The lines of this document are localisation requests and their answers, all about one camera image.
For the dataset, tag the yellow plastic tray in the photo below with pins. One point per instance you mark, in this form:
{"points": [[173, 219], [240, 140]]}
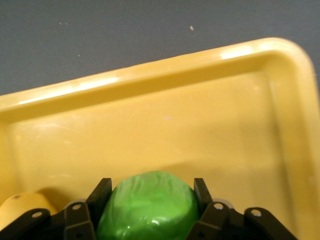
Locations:
{"points": [[160, 130]]}

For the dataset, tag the yellow-brown potato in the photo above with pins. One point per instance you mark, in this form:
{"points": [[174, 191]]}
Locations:
{"points": [[25, 202]]}

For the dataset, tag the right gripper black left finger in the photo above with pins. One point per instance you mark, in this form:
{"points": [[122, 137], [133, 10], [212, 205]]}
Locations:
{"points": [[77, 220]]}

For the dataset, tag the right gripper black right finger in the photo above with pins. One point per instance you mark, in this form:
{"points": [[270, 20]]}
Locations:
{"points": [[217, 222]]}

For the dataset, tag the green apple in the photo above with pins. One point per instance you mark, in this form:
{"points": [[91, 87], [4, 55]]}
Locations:
{"points": [[150, 202]]}

